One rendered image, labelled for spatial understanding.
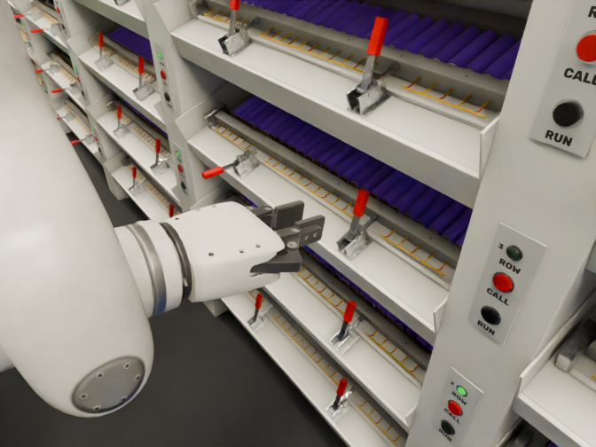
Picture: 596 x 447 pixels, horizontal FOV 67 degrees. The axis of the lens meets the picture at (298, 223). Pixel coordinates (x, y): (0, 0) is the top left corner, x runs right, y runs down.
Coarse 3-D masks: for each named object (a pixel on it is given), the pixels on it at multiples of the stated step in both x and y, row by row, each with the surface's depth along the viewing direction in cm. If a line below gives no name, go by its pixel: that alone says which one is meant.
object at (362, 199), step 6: (360, 192) 56; (366, 192) 55; (360, 198) 56; (366, 198) 56; (360, 204) 56; (354, 210) 57; (360, 210) 56; (354, 216) 58; (360, 216) 57; (354, 222) 58; (354, 228) 58; (348, 234) 59; (354, 234) 58
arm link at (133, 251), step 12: (120, 228) 38; (120, 240) 36; (132, 240) 37; (132, 252) 36; (132, 264) 36; (144, 264) 36; (144, 276) 36; (144, 288) 36; (144, 300) 36; (0, 348) 30; (0, 360) 31
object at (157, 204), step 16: (112, 160) 154; (128, 160) 155; (128, 176) 152; (144, 176) 149; (128, 192) 146; (144, 192) 144; (160, 192) 142; (144, 208) 139; (160, 208) 137; (176, 208) 133
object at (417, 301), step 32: (224, 96) 88; (192, 128) 87; (224, 128) 87; (224, 160) 80; (256, 192) 73; (288, 192) 71; (320, 192) 69; (384, 256) 58; (384, 288) 55; (416, 288) 54; (416, 320) 52
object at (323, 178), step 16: (240, 128) 81; (240, 144) 80; (256, 144) 78; (272, 144) 76; (288, 160) 72; (304, 160) 71; (288, 176) 72; (304, 176) 71; (320, 176) 67; (336, 176) 66; (336, 192) 66; (352, 192) 63; (368, 208) 61; (384, 208) 60; (384, 224) 61; (400, 224) 58; (416, 224) 57; (416, 240) 57; (432, 240) 55; (448, 240) 54; (416, 256) 56; (448, 256) 53
